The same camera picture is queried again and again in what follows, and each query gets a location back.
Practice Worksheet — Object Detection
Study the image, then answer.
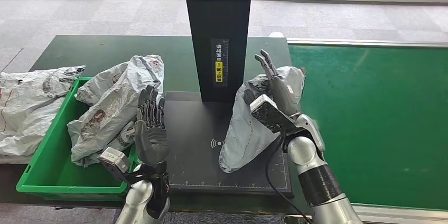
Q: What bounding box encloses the white parcel bag red print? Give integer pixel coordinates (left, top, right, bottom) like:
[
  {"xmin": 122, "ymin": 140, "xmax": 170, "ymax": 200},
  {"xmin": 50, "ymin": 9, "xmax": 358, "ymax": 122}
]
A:
[{"xmin": 75, "ymin": 54, "xmax": 165, "ymax": 111}]

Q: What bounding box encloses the white crumpled parcel bag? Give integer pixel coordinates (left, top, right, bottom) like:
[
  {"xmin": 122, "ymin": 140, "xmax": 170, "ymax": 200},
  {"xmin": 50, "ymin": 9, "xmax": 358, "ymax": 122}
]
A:
[{"xmin": 0, "ymin": 64, "xmax": 86, "ymax": 156}]

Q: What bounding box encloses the black and yellow label sticker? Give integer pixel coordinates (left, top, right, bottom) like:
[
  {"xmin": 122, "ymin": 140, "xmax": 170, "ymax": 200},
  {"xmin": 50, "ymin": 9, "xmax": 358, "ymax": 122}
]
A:
[{"xmin": 210, "ymin": 39, "xmax": 230, "ymax": 88}]

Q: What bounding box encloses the black inbound scanner machine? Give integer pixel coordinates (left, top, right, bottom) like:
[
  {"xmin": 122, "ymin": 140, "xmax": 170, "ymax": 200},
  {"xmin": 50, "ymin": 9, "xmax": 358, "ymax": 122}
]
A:
[{"xmin": 164, "ymin": 0, "xmax": 294, "ymax": 197}]

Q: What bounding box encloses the white parcel bag red logo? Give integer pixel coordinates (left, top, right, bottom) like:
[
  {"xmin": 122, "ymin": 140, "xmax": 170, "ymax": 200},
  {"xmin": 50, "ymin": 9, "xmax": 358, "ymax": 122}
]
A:
[{"xmin": 218, "ymin": 66, "xmax": 306, "ymax": 174}]

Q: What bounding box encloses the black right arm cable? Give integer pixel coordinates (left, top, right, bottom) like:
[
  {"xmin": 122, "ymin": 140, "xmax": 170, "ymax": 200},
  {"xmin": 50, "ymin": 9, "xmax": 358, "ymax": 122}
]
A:
[{"xmin": 264, "ymin": 131, "xmax": 314, "ymax": 224}]

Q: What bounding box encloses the dark green table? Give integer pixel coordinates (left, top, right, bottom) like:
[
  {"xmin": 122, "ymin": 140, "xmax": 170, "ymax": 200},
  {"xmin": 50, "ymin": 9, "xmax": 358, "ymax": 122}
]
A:
[{"xmin": 0, "ymin": 34, "xmax": 324, "ymax": 216}]

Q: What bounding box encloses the green plastic crate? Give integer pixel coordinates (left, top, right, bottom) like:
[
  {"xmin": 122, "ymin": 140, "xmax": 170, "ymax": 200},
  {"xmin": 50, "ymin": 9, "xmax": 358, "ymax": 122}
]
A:
[{"xmin": 15, "ymin": 76, "xmax": 165, "ymax": 202}]

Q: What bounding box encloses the grey parcel bag brown print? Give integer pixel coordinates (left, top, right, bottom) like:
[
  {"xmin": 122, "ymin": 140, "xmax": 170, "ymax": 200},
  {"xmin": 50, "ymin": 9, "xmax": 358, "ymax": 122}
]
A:
[{"xmin": 66, "ymin": 82, "xmax": 155, "ymax": 168}]

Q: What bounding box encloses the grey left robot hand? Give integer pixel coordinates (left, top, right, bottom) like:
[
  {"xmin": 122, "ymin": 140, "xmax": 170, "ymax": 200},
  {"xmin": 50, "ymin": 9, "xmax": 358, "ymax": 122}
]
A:
[{"xmin": 134, "ymin": 85, "xmax": 171, "ymax": 167}]

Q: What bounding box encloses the green conveyor belt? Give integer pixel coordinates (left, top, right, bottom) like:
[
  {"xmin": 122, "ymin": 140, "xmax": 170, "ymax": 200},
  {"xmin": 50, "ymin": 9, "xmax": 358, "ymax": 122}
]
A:
[{"xmin": 288, "ymin": 44, "xmax": 448, "ymax": 211}]

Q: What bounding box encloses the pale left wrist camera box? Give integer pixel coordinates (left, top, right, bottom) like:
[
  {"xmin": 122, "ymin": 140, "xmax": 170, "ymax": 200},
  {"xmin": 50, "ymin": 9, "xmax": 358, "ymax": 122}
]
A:
[{"xmin": 97, "ymin": 146, "xmax": 132, "ymax": 181}]

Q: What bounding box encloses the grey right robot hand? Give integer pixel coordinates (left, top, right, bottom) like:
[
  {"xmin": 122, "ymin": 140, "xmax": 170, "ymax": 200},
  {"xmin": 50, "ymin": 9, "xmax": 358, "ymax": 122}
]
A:
[{"xmin": 243, "ymin": 49, "xmax": 300, "ymax": 116}]

